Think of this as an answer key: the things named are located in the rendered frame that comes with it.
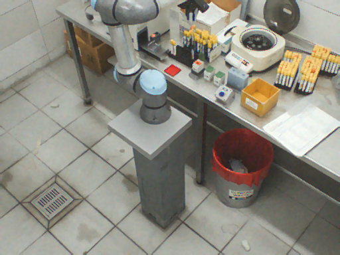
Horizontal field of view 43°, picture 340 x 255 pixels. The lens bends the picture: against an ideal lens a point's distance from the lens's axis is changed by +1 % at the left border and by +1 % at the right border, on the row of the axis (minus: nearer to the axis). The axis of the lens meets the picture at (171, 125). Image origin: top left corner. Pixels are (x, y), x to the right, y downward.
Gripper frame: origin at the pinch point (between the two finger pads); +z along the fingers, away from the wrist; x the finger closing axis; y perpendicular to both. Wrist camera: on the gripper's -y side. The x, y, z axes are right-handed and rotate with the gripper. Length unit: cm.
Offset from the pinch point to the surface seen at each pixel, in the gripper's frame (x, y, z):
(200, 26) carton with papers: -16.8, 8.0, 15.2
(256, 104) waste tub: 10, -49, 19
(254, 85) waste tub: 0.0, -40.1, 19.3
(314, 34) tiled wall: -51, -44, 17
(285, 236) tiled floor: 10, -83, 113
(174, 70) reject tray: 11.4, 3.3, 25.8
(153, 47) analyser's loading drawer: 8.0, 22.2, 22.1
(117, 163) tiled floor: 39, 36, 113
